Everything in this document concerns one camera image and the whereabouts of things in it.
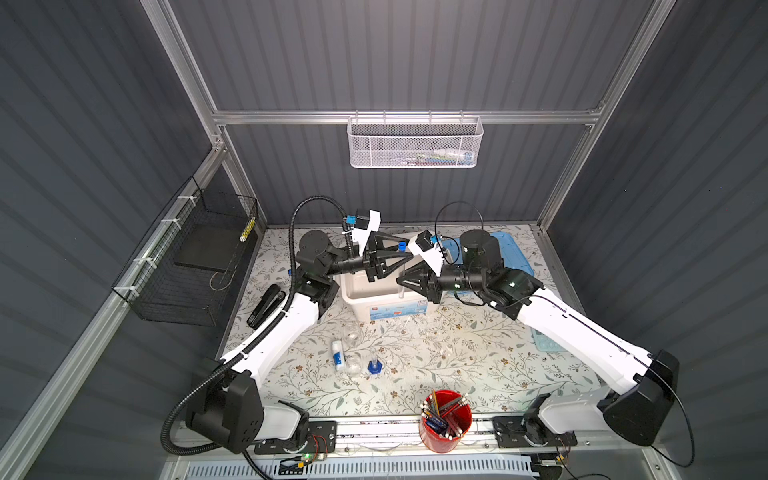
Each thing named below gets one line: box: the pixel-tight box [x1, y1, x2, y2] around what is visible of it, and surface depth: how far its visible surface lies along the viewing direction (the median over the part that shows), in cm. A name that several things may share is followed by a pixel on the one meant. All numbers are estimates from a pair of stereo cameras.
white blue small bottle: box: [332, 340, 345, 371], surface depth 86 cm
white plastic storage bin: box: [335, 257, 441, 322], surface depth 88 cm
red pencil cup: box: [419, 389, 473, 453], surface depth 68 cm
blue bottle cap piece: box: [367, 360, 383, 374], surface depth 86 cm
